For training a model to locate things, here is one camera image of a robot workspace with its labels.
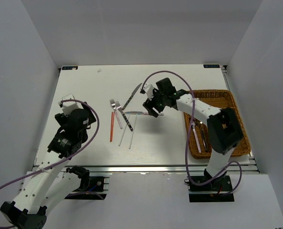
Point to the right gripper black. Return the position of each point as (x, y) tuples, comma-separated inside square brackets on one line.
[(149, 104)]

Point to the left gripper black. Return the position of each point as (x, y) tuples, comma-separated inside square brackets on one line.
[(62, 119)]

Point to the knife with pink handle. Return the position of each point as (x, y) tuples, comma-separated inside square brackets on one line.
[(141, 113)]

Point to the knife with black handle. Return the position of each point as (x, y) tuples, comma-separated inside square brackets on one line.
[(131, 96)]

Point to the fork with black dotted handle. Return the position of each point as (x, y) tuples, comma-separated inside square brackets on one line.
[(119, 108)]

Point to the spoon with dark dotted handle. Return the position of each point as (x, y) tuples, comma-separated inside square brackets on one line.
[(203, 136)]

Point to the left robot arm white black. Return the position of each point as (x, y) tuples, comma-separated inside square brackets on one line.
[(29, 210)]

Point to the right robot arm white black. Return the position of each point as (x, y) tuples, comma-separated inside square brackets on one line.
[(224, 129)]

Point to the white chopstick right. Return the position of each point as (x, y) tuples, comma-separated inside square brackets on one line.
[(132, 135)]

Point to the white chopstick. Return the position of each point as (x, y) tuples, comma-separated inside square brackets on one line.
[(132, 135), (123, 132)]

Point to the white chopstick left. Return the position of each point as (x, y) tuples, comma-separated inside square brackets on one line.
[(123, 132)]

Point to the red chopstick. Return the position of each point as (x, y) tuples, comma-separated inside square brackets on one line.
[(112, 126)]

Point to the blue label left corner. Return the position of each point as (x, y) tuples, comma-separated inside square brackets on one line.
[(65, 68)]

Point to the blue label corner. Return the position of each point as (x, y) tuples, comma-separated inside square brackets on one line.
[(65, 68), (211, 66)]

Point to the wicker cutlery basket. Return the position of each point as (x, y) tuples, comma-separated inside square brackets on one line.
[(221, 99)]

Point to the blue label right corner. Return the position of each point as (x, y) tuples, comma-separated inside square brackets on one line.
[(211, 66)]

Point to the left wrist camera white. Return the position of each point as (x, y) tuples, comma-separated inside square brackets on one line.
[(68, 107)]

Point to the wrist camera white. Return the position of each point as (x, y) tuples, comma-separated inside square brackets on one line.
[(150, 91), (68, 107)]

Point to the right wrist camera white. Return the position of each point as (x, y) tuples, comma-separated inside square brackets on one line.
[(150, 91)]

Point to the fork with pink handle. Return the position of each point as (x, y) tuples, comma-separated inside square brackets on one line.
[(113, 105)]

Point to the spoon with pink handle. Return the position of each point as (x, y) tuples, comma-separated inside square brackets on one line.
[(196, 137)]

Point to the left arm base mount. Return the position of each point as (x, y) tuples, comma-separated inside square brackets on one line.
[(92, 187)]

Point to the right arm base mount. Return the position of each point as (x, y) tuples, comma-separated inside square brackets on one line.
[(215, 191)]

